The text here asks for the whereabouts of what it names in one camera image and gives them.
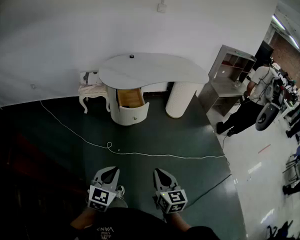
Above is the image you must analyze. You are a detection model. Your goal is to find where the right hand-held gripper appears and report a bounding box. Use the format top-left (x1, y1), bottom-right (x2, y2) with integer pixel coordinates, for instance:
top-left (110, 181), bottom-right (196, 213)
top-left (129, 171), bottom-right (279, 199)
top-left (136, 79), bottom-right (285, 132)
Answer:
top-left (152, 168), bottom-right (189, 214)

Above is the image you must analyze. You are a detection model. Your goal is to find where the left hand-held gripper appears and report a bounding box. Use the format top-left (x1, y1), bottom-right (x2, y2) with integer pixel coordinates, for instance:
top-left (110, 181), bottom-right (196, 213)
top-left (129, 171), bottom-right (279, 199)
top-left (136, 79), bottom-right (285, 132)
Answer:
top-left (86, 166), bottom-right (121, 213)

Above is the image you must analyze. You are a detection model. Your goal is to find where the large white fluted drawer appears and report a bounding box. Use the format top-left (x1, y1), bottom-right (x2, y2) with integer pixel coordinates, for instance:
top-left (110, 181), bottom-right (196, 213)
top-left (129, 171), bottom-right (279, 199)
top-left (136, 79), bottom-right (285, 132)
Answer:
top-left (116, 87), bottom-right (150, 127)

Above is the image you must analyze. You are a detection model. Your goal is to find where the white curved desk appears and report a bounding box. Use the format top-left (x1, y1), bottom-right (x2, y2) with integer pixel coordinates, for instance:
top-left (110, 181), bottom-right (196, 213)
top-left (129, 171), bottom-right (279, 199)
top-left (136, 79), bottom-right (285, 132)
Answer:
top-left (98, 52), bottom-right (210, 127)

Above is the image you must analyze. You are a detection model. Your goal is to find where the person's right forearm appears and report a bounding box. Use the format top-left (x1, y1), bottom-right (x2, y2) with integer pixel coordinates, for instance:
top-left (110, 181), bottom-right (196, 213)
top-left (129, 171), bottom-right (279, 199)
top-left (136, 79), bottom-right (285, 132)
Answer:
top-left (164, 210), bottom-right (192, 232)

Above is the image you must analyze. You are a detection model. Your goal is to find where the person's left forearm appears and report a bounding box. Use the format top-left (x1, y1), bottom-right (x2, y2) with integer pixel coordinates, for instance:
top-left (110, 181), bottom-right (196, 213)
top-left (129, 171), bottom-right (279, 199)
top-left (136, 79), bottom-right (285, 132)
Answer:
top-left (70, 207), bottom-right (101, 231)

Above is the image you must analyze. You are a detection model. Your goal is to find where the white sneaker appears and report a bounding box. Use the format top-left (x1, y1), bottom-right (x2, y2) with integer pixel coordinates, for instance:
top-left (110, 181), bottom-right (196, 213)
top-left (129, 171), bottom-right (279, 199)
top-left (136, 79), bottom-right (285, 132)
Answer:
top-left (114, 185), bottom-right (126, 200)

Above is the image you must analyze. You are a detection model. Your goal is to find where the grey trouser leg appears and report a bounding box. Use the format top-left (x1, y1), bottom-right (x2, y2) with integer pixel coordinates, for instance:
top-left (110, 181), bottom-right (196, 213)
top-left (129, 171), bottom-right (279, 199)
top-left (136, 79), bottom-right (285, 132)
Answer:
top-left (109, 197), bottom-right (129, 210)

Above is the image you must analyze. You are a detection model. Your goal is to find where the person's black shirt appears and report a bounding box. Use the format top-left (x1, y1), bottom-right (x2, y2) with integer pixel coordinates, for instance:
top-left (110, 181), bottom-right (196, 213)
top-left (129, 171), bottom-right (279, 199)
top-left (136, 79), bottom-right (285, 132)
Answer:
top-left (73, 207), bottom-right (222, 240)

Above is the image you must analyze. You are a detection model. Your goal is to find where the white carved stool cream cushion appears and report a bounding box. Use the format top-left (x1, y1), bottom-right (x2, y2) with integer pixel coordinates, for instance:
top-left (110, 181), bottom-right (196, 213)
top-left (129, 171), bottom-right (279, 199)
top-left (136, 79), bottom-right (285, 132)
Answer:
top-left (78, 70), bottom-right (111, 114)

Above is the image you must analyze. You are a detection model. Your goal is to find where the grey shelf desk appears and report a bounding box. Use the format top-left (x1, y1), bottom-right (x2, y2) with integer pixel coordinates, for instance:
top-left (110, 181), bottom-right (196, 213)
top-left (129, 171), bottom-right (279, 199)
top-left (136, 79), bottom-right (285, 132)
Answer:
top-left (197, 44), bottom-right (258, 117)

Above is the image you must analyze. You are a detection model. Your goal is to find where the ceiling light strip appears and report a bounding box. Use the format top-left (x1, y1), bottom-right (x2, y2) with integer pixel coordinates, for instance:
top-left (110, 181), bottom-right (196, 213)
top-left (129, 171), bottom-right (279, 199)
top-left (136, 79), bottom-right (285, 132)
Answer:
top-left (272, 14), bottom-right (286, 30)
top-left (288, 35), bottom-right (300, 49)

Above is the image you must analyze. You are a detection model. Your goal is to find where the white floor cable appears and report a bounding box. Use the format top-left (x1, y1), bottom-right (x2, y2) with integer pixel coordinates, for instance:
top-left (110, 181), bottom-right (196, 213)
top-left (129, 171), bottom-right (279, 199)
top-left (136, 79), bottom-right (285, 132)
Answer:
top-left (39, 99), bottom-right (226, 160)

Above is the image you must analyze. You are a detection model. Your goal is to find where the black floor cable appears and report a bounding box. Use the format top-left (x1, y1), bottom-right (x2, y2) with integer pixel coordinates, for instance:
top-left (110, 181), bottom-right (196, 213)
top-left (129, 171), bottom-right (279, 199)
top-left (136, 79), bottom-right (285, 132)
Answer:
top-left (186, 133), bottom-right (233, 207)

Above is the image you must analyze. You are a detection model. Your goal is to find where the white wall socket box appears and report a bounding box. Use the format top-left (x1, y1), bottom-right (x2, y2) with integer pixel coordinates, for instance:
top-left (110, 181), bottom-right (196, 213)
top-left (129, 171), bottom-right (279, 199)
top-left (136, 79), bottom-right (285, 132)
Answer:
top-left (156, 2), bottom-right (168, 14)

